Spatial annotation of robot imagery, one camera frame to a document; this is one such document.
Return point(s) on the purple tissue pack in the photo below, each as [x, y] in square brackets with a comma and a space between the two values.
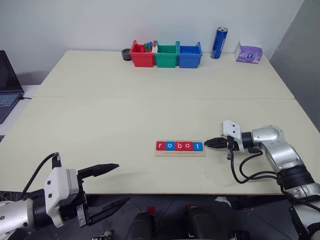
[248, 54]

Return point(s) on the red letter o block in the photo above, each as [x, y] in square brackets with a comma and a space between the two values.
[188, 146]

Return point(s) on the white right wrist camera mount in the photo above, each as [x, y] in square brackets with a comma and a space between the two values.
[231, 128]

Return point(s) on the black round holder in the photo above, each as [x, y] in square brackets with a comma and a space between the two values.
[125, 55]

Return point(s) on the wooden letter tray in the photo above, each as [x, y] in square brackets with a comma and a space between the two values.
[180, 153]

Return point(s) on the blue drink can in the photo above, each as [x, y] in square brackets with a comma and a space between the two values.
[218, 43]

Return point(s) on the white plastic piece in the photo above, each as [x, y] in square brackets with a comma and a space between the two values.
[155, 47]

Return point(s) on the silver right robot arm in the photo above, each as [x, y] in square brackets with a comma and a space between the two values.
[280, 150]

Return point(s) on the blue toy brick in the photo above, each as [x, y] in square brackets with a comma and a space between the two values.
[150, 42]

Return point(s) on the green toy brick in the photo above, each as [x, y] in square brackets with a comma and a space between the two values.
[148, 47]

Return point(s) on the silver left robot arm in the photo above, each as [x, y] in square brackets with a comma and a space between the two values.
[15, 215]

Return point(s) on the blue plastic bin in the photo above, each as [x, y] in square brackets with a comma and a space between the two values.
[190, 59]

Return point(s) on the dark laptop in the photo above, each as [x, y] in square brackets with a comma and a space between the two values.
[7, 90]

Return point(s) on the blue letter o block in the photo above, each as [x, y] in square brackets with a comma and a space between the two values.
[170, 146]

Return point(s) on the red plastic bin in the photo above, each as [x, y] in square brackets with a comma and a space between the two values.
[142, 58]

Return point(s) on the dark rounded shape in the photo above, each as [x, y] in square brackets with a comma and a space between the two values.
[202, 222]
[142, 226]

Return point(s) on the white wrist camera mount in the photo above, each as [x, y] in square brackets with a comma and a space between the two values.
[58, 187]
[231, 128]

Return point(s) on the blue letter t block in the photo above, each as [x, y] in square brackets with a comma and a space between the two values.
[197, 146]

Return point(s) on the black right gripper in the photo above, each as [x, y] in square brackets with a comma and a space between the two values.
[231, 146]

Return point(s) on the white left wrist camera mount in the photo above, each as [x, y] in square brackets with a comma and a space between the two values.
[58, 187]

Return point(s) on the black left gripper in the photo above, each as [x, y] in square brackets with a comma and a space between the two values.
[71, 210]

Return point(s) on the red letter b block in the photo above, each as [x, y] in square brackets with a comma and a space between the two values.
[179, 146]

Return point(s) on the red letter r block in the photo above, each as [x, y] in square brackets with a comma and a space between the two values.
[161, 146]

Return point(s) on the green plastic bin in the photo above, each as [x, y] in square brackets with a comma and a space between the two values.
[165, 59]

